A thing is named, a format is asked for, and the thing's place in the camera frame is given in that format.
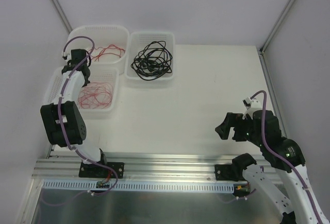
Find white perforated rectangular basket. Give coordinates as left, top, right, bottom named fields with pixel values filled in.
left=124, top=31, right=177, bottom=88

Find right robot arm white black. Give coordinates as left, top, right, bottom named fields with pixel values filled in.
left=215, top=109, right=329, bottom=223

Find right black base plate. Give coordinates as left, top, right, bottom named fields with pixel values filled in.
left=214, top=164, right=235, bottom=181

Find white slotted basket front left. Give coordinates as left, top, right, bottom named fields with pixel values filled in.
left=43, top=66, right=121, bottom=118

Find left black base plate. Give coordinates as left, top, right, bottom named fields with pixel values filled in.
left=78, top=162, right=125, bottom=179

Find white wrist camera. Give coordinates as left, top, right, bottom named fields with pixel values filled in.
left=62, top=51, right=70, bottom=60
left=243, top=97, right=262, bottom=119

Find right aluminium frame post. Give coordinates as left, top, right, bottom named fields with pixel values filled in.
left=259, top=0, right=296, bottom=56

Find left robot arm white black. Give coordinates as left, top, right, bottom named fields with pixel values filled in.
left=40, top=49, right=108, bottom=177

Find left aluminium frame post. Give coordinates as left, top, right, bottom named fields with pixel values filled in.
left=50, top=0, right=73, bottom=34

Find thick red wire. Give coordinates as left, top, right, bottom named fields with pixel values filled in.
left=90, top=44, right=126, bottom=62

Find aluminium frame post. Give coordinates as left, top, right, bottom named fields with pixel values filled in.
left=259, top=0, right=296, bottom=56
left=50, top=0, right=73, bottom=34

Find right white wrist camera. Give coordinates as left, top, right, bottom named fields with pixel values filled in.
left=243, top=97, right=262, bottom=119

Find white slotted cable duct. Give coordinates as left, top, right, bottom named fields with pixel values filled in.
left=43, top=180, right=234, bottom=194

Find white solid plastic tub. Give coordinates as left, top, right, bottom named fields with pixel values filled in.
left=68, top=25, right=129, bottom=73

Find black cables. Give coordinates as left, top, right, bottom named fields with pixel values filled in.
left=130, top=41, right=174, bottom=81

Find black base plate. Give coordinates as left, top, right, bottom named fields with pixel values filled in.
left=78, top=162, right=125, bottom=179
left=214, top=164, right=235, bottom=181

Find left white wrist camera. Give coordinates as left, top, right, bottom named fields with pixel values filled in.
left=62, top=51, right=70, bottom=60

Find aluminium mounting rail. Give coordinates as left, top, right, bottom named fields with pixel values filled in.
left=33, top=151, right=284, bottom=182

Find thin red wires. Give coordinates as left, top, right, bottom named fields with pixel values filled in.
left=78, top=81, right=116, bottom=109

